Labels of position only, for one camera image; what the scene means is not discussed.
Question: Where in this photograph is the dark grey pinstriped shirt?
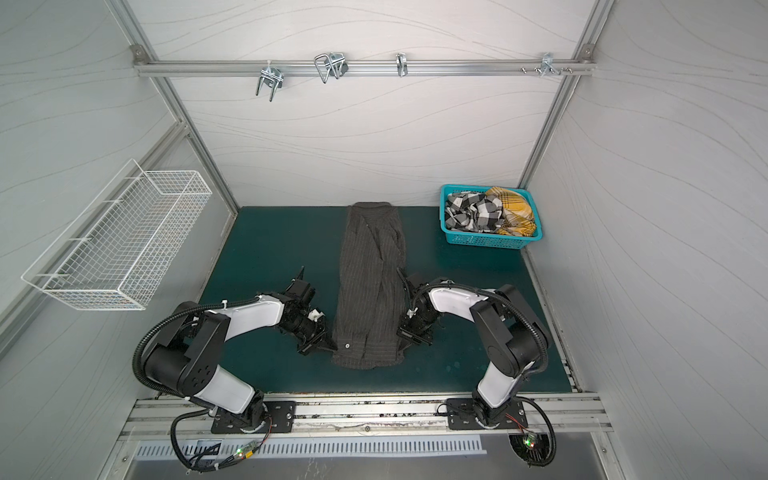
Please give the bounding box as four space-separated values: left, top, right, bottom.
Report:
332 202 406 370

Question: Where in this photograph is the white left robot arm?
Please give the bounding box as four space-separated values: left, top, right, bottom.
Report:
132 273 337 434

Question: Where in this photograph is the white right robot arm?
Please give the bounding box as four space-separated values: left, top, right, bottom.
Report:
397 275 551 429

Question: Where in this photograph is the white vent grille strip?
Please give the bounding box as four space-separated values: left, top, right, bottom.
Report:
134 435 487 461

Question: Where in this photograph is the black white checkered shirt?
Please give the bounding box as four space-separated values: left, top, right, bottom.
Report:
444 191 504 233

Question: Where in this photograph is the teal plastic laundry basket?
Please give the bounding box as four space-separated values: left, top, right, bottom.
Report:
440 184 543 250

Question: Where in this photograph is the yellow plaid shirt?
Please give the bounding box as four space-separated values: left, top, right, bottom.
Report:
486 187 537 237

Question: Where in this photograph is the metal clamp hook left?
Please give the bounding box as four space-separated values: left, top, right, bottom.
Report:
255 62 284 102

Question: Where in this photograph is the metal clamp hook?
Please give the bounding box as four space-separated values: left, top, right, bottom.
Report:
255 62 284 102
313 52 349 84

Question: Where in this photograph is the metal clamp hook middle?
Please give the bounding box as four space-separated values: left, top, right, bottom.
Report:
313 52 349 84

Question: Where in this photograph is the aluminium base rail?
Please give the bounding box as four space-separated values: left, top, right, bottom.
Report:
118 392 614 441

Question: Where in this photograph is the white wire wall basket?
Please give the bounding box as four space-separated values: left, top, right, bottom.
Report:
21 160 212 311

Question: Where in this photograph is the aluminium horizontal rail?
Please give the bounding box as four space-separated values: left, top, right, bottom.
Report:
134 57 597 78

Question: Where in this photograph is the small metal ring clamp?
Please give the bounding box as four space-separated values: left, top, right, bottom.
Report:
395 53 408 78

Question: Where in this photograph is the metal bracket right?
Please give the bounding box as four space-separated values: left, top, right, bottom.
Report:
520 53 573 77

